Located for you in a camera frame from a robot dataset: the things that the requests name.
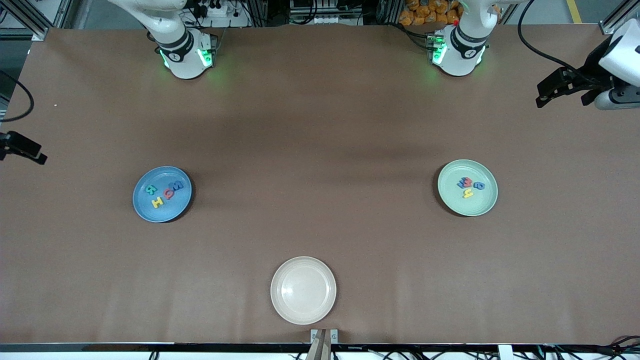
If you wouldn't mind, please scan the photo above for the green plate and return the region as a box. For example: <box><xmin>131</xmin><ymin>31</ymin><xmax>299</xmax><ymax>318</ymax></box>
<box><xmin>437</xmin><ymin>159</ymin><xmax>499</xmax><ymax>217</ymax></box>

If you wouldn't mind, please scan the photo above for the blue plate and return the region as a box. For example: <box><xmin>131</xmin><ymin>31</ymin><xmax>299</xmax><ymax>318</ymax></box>
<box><xmin>132</xmin><ymin>166</ymin><xmax>193</xmax><ymax>223</ymax></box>

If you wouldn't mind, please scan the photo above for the beige plate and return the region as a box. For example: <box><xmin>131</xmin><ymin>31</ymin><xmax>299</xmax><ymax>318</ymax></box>
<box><xmin>270</xmin><ymin>256</ymin><xmax>337</xmax><ymax>326</ymax></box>

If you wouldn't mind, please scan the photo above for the green-lit left base box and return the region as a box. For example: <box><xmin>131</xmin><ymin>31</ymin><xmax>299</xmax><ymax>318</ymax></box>
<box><xmin>425</xmin><ymin>31</ymin><xmax>447</xmax><ymax>66</ymax></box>

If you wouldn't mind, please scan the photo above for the green-lit base box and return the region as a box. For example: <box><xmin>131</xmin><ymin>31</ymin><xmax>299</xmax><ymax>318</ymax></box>
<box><xmin>425</xmin><ymin>31</ymin><xmax>447</xmax><ymax>66</ymax></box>
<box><xmin>197</xmin><ymin>34</ymin><xmax>218</xmax><ymax>68</ymax></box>

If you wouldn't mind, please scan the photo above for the orange objects pile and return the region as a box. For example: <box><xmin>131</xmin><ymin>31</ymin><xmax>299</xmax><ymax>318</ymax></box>
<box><xmin>400</xmin><ymin>0</ymin><xmax>463</xmax><ymax>27</ymax></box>

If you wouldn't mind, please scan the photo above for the green-lit right base box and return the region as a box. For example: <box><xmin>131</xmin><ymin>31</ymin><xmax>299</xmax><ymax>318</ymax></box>
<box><xmin>197</xmin><ymin>34</ymin><xmax>218</xmax><ymax>68</ymax></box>

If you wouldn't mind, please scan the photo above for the white power strip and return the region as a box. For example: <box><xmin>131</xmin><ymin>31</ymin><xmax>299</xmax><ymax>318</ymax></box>
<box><xmin>192</xmin><ymin>0</ymin><xmax>236</xmax><ymax>17</ymax></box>

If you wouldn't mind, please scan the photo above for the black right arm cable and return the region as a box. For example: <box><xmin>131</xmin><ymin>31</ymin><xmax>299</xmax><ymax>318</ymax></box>
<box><xmin>0</xmin><ymin>70</ymin><xmax>35</xmax><ymax>123</ymax></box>

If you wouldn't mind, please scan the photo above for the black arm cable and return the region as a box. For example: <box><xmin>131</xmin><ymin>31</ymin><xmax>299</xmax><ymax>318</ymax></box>
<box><xmin>0</xmin><ymin>70</ymin><xmax>35</xmax><ymax>123</ymax></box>
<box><xmin>517</xmin><ymin>0</ymin><xmax>591</xmax><ymax>78</ymax></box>

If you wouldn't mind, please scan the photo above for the aluminium frame profile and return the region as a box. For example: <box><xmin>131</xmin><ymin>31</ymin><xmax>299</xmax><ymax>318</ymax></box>
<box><xmin>600</xmin><ymin>0</ymin><xmax>640</xmax><ymax>36</ymax></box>
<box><xmin>0</xmin><ymin>0</ymin><xmax>71</xmax><ymax>41</ymax></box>

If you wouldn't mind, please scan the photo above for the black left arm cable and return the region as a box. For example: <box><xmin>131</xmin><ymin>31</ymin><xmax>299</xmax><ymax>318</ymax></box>
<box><xmin>517</xmin><ymin>0</ymin><xmax>591</xmax><ymax>78</ymax></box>

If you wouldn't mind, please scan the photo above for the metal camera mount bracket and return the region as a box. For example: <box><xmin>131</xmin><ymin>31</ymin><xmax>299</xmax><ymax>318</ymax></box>
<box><xmin>306</xmin><ymin>328</ymin><xmax>339</xmax><ymax>360</ymax></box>

